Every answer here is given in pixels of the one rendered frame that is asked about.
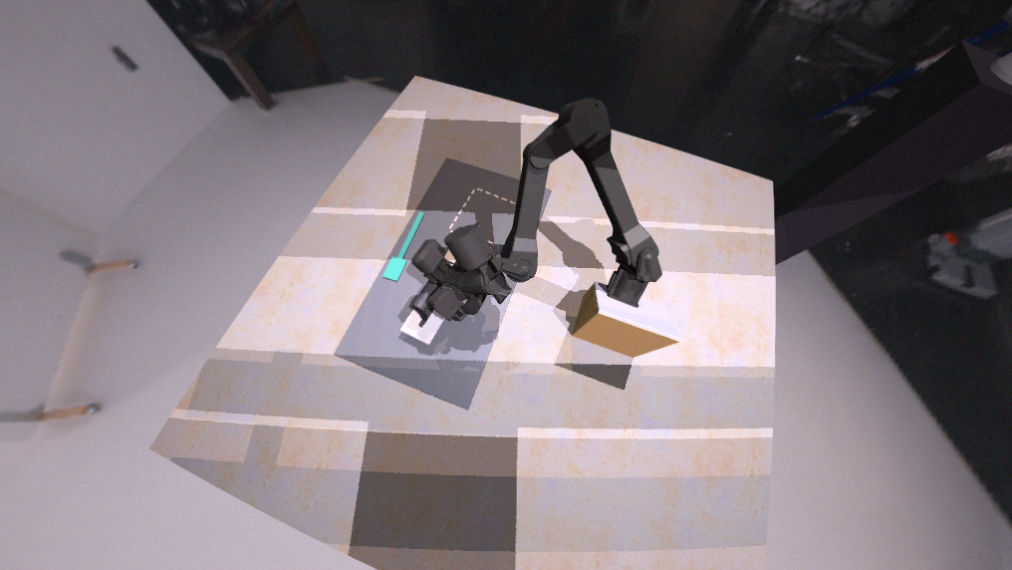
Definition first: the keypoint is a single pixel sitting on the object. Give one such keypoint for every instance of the teal flat bar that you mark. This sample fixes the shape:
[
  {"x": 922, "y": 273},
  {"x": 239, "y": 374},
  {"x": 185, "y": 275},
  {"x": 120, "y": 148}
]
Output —
[{"x": 397, "y": 264}]

